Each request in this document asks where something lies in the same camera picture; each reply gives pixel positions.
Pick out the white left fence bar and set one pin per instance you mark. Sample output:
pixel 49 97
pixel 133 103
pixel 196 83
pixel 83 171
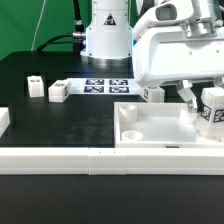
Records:
pixel 4 119

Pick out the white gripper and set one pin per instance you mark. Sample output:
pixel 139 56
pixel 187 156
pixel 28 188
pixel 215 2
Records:
pixel 165 54

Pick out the white fence bar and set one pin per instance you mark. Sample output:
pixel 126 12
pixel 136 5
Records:
pixel 111 161
pixel 4 119

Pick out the white square tabletop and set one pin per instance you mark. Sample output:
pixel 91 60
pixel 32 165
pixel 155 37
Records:
pixel 157 125

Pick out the AprilTag marker sheet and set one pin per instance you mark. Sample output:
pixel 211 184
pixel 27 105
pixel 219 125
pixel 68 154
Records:
pixel 104 86

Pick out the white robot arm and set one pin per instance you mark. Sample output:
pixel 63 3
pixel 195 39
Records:
pixel 109 37

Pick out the white front fence bar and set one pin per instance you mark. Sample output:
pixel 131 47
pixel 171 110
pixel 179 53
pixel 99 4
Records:
pixel 111 161

